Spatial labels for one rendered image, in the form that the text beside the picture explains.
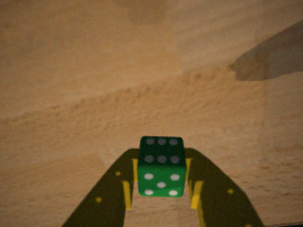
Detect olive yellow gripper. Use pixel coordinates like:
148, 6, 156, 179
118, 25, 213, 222
62, 148, 265, 227

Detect green die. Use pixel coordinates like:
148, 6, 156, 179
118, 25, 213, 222
137, 136, 187, 198

